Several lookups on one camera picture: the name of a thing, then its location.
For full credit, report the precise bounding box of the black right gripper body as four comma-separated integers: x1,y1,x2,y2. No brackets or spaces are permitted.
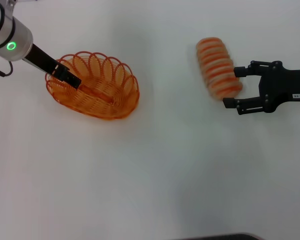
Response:
258,64,300,115

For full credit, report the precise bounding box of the orange striped bread loaf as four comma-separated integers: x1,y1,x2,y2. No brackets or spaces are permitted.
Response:
195,36,244,101

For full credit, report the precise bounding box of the orange wire basket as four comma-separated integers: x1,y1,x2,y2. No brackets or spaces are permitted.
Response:
45,51,141,122

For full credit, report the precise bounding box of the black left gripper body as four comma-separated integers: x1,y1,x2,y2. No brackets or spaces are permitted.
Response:
23,43,71,76

